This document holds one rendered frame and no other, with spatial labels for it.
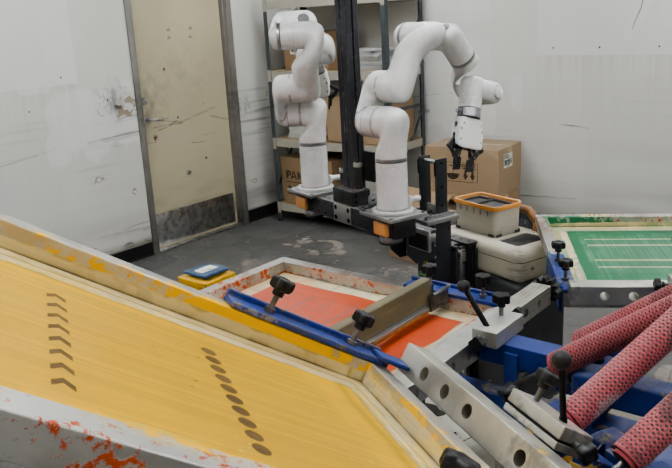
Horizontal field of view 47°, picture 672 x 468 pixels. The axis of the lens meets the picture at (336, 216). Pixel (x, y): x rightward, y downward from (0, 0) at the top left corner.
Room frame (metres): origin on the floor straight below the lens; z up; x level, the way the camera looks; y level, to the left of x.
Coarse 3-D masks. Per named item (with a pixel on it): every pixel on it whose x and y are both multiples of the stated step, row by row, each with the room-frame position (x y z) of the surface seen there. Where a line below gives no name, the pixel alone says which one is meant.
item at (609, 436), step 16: (592, 368) 1.32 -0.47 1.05; (576, 384) 1.32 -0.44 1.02; (640, 384) 1.31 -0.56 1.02; (656, 384) 1.30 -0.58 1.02; (624, 400) 1.31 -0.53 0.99; (640, 400) 1.29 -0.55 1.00; (656, 400) 1.27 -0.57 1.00; (608, 432) 1.10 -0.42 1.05; (608, 448) 1.07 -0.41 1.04; (656, 464) 1.01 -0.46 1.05
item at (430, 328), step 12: (300, 288) 2.11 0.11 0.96; (312, 288) 2.10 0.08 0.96; (264, 300) 2.02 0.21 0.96; (336, 300) 1.99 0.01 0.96; (348, 300) 1.99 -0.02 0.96; (360, 300) 1.98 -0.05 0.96; (372, 300) 1.98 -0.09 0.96; (420, 324) 1.80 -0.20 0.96; (432, 324) 1.79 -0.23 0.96; (444, 324) 1.79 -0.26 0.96; (456, 324) 1.78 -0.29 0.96; (396, 336) 1.73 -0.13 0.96; (408, 336) 1.73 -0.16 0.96; (420, 336) 1.72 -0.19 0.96; (432, 336) 1.72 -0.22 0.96
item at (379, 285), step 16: (256, 272) 2.17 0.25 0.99; (272, 272) 2.22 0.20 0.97; (288, 272) 2.25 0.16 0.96; (304, 272) 2.20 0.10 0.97; (320, 272) 2.16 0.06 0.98; (336, 272) 2.13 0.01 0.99; (352, 272) 2.12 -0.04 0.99; (208, 288) 2.05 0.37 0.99; (224, 288) 2.06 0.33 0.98; (240, 288) 2.11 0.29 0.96; (368, 288) 2.05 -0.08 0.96; (384, 288) 2.01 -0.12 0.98; (400, 288) 1.98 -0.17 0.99; (448, 304) 1.88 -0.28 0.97; (464, 304) 1.85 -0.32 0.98; (480, 304) 1.82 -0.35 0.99; (448, 336) 1.64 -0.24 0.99
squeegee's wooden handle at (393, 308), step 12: (408, 288) 1.78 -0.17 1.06; (420, 288) 1.80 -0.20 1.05; (384, 300) 1.71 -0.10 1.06; (396, 300) 1.72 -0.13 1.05; (408, 300) 1.76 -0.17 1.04; (420, 300) 1.80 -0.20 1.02; (372, 312) 1.65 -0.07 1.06; (384, 312) 1.68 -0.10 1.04; (396, 312) 1.72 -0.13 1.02; (408, 312) 1.76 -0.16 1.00; (336, 324) 1.58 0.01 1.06; (348, 324) 1.58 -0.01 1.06; (384, 324) 1.68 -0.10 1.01; (360, 336) 1.61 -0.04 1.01; (372, 336) 1.64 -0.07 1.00
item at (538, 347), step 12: (516, 336) 1.50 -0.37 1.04; (492, 348) 1.49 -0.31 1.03; (504, 348) 1.47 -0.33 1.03; (516, 348) 1.45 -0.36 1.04; (528, 348) 1.44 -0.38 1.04; (540, 348) 1.44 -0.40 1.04; (552, 348) 1.44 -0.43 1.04; (492, 360) 1.49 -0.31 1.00; (528, 360) 1.43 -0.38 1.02; (540, 360) 1.42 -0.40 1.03
